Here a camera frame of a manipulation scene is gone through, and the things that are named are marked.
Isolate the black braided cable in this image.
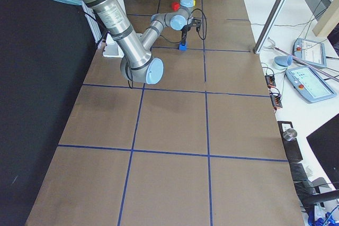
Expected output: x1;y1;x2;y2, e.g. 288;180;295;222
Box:
160;8;208;44

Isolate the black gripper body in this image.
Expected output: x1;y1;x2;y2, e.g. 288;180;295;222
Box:
182;21;193;31

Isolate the far teach pendant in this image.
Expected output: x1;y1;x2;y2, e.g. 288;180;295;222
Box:
293;38;327;68

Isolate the blue wooden block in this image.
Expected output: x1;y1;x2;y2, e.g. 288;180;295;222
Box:
179;42;187;51

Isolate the metal cylinder weight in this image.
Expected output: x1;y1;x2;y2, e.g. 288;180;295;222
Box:
282;128;298;141

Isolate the white pedestal column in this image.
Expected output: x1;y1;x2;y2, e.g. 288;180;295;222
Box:
95;0;144;59

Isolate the teach pendant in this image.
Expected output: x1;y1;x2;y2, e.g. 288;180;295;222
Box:
293;38;327;68
286;67;337;103

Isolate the near teach pendant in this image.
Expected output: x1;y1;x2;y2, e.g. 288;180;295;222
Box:
286;67;337;103

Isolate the red wooden block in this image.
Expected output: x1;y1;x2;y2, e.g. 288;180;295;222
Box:
171;2;180;12

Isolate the light blue cup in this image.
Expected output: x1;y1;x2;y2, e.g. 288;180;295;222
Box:
273;55;293;70

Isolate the aluminium frame post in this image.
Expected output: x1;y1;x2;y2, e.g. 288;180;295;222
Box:
253;0;286;54

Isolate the black orange terminal block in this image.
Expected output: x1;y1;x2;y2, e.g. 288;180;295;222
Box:
265;74;276;87
270;93;283;110

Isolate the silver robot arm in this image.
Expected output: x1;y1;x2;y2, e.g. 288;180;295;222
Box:
53;0;195;85

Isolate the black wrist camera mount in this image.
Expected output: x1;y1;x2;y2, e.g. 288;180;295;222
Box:
190;17;201;33

